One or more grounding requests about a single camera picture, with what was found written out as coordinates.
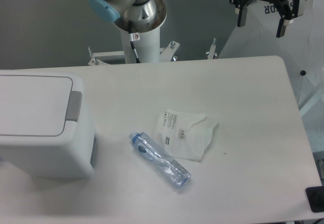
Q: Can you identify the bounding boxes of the black cable on pedestal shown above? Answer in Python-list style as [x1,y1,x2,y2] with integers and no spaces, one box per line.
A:
[128,21,141,64]

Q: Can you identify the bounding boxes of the white trash can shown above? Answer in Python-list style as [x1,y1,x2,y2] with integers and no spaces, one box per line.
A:
[1,70,96,178]

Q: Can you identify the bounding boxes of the black device at table edge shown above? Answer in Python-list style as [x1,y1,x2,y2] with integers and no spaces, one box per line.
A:
[305,186,323,213]

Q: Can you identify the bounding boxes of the white pedestal base frame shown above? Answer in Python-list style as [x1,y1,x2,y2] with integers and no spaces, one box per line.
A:
[87,38,219,66]

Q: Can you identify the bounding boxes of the white trash can lid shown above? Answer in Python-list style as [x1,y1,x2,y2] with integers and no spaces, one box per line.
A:
[1,73,84,137]

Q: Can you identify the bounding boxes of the clear plastic water bottle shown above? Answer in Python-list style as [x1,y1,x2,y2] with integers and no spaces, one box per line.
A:
[129,132,191,189]

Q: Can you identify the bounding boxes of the white plastic bag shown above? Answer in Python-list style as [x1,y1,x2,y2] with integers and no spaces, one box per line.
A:
[154,109,219,162]

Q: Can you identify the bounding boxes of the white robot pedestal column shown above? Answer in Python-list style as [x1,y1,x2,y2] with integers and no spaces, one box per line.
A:
[120,28,160,64]

